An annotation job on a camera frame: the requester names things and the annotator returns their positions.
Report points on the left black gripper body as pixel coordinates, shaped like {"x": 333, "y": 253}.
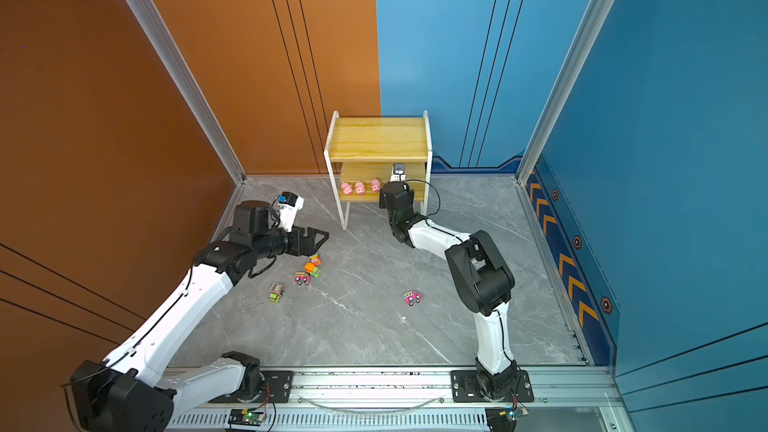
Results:
{"x": 294, "y": 245}

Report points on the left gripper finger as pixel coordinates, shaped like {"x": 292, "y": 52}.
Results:
{"x": 315, "y": 244}
{"x": 314, "y": 232}

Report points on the white frame wooden shelf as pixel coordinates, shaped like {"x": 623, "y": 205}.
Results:
{"x": 364, "y": 148}

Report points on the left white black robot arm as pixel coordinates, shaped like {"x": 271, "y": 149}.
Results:
{"x": 127, "y": 390}

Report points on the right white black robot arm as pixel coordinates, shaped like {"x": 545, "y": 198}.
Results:
{"x": 481, "y": 276}

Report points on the orange green mixer truck toy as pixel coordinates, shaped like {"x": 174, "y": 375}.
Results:
{"x": 313, "y": 270}

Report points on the pink toy truck left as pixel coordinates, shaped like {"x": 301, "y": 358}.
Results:
{"x": 302, "y": 278}

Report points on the pink toy truck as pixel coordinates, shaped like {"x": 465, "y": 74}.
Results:
{"x": 302, "y": 278}
{"x": 412, "y": 297}

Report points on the green beige toy truck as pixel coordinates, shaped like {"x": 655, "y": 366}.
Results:
{"x": 276, "y": 292}

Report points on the pink toy truck right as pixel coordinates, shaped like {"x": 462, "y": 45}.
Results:
{"x": 412, "y": 297}

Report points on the left green circuit board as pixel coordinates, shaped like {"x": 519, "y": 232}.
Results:
{"x": 246, "y": 419}

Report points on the green circuit board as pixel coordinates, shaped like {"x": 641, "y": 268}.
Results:
{"x": 505, "y": 419}
{"x": 246, "y": 419}

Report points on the right green circuit board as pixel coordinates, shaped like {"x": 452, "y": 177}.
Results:
{"x": 505, "y": 419}

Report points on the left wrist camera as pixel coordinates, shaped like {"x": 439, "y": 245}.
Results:
{"x": 288, "y": 206}

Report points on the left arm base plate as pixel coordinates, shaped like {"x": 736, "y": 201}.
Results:
{"x": 268, "y": 386}

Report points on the aluminium front rail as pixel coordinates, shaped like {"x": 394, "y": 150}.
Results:
{"x": 386, "y": 387}

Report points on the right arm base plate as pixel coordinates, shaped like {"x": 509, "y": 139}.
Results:
{"x": 475, "y": 386}

